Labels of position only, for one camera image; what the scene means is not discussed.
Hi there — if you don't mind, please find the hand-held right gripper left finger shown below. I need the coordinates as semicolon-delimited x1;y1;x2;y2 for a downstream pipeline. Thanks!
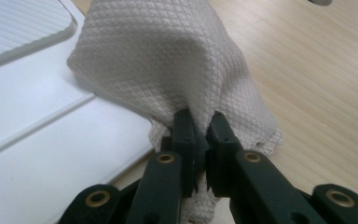
125;108;200;224

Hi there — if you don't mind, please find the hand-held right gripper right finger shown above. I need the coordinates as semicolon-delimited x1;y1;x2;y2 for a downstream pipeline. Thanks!
205;110;328;224

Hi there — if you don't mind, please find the beige waffle cloth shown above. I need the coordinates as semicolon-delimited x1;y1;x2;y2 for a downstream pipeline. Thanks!
66;0;284;224

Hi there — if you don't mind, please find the white desk lamp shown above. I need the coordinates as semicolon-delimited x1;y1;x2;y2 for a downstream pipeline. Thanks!
0;0;157;224

